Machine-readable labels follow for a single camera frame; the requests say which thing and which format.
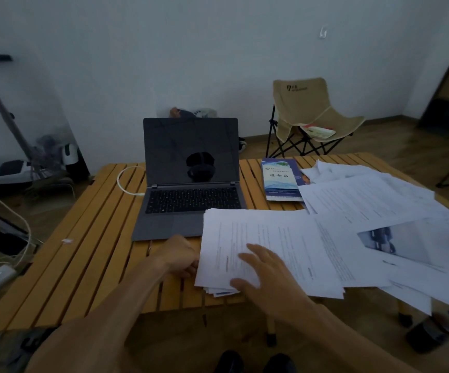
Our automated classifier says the white charging cable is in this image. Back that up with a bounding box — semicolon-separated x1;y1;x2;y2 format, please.
116;165;147;197

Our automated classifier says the person's left forearm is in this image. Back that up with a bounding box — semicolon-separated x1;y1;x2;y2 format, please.
25;256;179;373

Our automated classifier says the person's right hand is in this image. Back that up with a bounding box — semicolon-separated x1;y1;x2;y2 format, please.
230;243;314;319

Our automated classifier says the grey backpack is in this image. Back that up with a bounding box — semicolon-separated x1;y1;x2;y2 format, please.
0;326;60;373

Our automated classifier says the dark bottle with blue cap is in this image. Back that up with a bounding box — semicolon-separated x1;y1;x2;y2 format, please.
404;308;449;354

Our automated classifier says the white and black appliance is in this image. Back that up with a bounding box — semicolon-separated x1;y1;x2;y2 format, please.
0;142;91;192

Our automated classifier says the person's black shoe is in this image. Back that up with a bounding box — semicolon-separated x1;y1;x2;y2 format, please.
214;350;245;373
262;353;299;373

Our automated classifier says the person's left black shoe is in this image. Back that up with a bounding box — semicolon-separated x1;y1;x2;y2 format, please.
214;350;245;373

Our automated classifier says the long white power cord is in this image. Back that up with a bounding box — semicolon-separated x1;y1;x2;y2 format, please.
0;182;33;277

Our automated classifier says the pile of white papers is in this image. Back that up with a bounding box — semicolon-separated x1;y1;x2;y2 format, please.
297;160;449;316

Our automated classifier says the grey laptop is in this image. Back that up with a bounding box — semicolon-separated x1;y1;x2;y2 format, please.
131;117;248;242

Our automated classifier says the wooden slatted table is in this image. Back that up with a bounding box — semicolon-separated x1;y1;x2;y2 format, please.
0;152;449;349

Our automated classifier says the black shelf unit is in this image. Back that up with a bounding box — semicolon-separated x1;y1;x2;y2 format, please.
418;38;449;133

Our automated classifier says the person's right forearm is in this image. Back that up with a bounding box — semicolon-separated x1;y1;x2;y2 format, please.
296;303;423;373

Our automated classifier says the person's right black shoe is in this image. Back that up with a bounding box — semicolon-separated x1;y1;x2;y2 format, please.
262;353;299;373

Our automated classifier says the person's left hand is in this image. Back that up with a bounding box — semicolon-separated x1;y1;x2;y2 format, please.
152;234;201;279

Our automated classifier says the red and white booklet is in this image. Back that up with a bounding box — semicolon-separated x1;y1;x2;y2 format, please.
299;123;337;141

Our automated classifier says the sorted text document stack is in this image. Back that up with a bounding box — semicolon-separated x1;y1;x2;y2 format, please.
194;207;393;300

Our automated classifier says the blue booklet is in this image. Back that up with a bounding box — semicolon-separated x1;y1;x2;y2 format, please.
261;157;311;203

